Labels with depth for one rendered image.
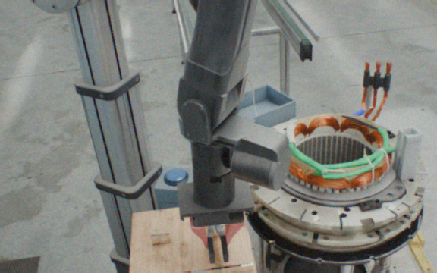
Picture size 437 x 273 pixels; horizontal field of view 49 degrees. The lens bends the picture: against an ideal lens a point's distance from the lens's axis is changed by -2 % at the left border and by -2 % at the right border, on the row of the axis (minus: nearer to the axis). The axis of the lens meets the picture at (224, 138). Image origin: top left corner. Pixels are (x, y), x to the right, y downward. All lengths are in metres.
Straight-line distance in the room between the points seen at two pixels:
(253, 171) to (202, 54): 0.15
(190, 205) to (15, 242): 1.94
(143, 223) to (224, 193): 0.23
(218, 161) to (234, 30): 0.18
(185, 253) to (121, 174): 0.41
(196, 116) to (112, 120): 0.50
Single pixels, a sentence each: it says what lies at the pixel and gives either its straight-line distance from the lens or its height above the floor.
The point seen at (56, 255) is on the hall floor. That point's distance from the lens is 2.41.
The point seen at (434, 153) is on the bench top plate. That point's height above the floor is 0.78.
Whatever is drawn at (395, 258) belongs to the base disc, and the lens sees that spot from 1.15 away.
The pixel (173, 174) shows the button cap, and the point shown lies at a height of 1.04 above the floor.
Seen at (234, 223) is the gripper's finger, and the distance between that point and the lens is 0.68.
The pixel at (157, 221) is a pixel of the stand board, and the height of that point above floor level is 1.06.
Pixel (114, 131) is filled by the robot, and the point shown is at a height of 1.08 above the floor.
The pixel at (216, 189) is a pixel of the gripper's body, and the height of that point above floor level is 1.22.
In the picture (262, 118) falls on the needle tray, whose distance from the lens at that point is 1.09.
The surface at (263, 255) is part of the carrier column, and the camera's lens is 1.01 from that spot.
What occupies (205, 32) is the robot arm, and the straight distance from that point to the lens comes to 0.53.
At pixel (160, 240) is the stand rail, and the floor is 1.07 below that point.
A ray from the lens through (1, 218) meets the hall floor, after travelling 2.73.
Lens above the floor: 1.63
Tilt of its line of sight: 34 degrees down
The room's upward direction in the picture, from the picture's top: 5 degrees counter-clockwise
